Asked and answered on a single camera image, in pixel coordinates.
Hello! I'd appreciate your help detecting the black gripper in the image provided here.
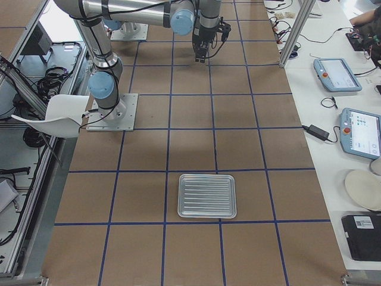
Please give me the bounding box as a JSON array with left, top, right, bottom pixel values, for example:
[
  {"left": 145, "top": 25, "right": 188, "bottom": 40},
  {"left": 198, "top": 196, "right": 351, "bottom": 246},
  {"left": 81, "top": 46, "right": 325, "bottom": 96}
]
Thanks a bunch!
[{"left": 192, "top": 25, "right": 217, "bottom": 63}]

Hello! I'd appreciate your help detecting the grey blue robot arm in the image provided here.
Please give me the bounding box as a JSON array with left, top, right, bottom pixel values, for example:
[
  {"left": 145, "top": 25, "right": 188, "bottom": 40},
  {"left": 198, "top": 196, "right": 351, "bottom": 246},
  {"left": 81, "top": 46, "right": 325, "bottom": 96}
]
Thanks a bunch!
[{"left": 56, "top": 1, "right": 230, "bottom": 121}]

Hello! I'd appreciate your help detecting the ribbed metal tray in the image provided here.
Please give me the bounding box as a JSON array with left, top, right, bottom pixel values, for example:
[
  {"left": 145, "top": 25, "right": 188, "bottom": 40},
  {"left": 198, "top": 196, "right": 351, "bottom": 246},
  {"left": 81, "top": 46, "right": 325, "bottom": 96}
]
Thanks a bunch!
[{"left": 177, "top": 174, "right": 237, "bottom": 219}]

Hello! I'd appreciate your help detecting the blue teach pendant far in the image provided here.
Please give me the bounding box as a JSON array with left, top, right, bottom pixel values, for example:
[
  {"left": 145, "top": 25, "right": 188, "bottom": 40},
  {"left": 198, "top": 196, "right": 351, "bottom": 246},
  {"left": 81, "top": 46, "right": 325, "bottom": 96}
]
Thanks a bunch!
[{"left": 313, "top": 58, "right": 362, "bottom": 92}]

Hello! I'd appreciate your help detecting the blue teach pendant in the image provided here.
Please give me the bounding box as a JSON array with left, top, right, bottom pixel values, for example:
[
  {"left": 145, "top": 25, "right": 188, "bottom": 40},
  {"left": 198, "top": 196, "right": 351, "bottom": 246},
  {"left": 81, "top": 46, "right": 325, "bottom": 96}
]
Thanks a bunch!
[
  {"left": 340, "top": 108, "right": 380, "bottom": 160},
  {"left": 313, "top": 58, "right": 362, "bottom": 92}
]

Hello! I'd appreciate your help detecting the black power adapter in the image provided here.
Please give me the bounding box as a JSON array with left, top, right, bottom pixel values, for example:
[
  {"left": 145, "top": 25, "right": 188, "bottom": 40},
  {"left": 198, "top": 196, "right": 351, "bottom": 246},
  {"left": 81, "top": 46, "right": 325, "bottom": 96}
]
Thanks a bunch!
[{"left": 302, "top": 125, "right": 329, "bottom": 141}]

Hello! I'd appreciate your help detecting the white plastic chair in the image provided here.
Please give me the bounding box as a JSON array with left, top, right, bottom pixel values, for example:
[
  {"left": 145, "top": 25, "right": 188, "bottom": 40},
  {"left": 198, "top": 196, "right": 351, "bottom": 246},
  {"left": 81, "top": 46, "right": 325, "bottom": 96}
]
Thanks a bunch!
[{"left": 11, "top": 94, "right": 89, "bottom": 138}]

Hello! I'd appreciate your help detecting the blue teach pendant near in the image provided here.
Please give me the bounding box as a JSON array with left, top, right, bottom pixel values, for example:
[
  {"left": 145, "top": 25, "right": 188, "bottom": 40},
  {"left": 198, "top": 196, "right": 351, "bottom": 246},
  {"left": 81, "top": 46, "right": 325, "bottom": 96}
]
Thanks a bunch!
[{"left": 340, "top": 108, "right": 380, "bottom": 160}]

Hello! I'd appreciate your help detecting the beige plate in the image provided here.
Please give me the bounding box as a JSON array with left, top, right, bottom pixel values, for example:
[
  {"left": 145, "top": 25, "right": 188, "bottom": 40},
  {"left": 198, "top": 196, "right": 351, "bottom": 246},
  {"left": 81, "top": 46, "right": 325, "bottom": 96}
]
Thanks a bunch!
[{"left": 345, "top": 170, "right": 380, "bottom": 212}]

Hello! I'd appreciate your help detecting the black box with label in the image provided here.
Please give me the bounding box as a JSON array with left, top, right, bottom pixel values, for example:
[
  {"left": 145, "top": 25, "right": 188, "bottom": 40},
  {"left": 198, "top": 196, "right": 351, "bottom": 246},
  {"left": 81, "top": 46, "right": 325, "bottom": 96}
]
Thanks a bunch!
[{"left": 341, "top": 215, "right": 380, "bottom": 262}]

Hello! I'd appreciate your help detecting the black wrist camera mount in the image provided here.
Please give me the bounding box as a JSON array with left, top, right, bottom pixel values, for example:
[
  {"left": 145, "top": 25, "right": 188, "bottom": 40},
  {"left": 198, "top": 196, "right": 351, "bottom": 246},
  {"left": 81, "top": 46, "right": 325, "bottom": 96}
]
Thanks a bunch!
[{"left": 217, "top": 17, "right": 231, "bottom": 43}]

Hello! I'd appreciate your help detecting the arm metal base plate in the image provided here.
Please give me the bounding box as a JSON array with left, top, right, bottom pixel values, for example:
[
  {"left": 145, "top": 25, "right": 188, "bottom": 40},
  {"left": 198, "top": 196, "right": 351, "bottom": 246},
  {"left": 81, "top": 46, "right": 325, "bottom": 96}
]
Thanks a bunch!
[
  {"left": 111, "top": 22, "right": 148, "bottom": 42},
  {"left": 85, "top": 94, "right": 139, "bottom": 132}
]

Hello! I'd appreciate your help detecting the aluminium frame post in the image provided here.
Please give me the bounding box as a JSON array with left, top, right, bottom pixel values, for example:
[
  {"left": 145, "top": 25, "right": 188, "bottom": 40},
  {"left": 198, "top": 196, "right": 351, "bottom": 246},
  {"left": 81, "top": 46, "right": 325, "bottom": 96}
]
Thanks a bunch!
[{"left": 279, "top": 0, "right": 314, "bottom": 68}]

